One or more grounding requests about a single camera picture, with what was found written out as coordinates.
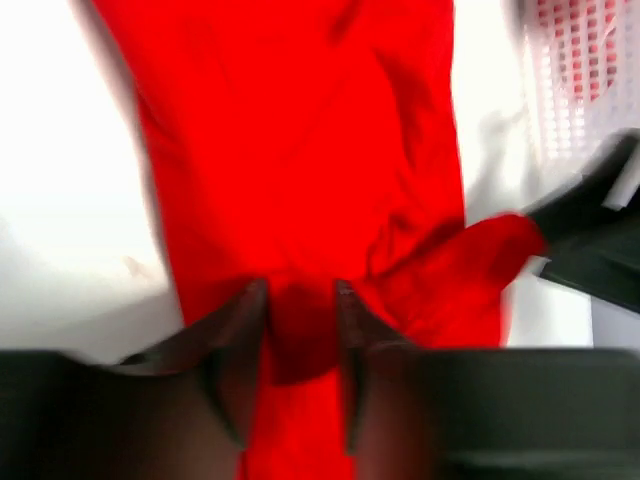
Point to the red t shirt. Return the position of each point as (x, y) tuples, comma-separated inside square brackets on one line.
[(306, 142)]

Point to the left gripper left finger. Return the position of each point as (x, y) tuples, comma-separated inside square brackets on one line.
[(181, 409)]

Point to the white plastic basket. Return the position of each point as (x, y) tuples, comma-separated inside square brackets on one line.
[(581, 69)]

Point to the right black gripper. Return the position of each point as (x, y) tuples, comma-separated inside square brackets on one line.
[(593, 246)]

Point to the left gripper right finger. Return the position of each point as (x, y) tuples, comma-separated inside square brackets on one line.
[(418, 413)]

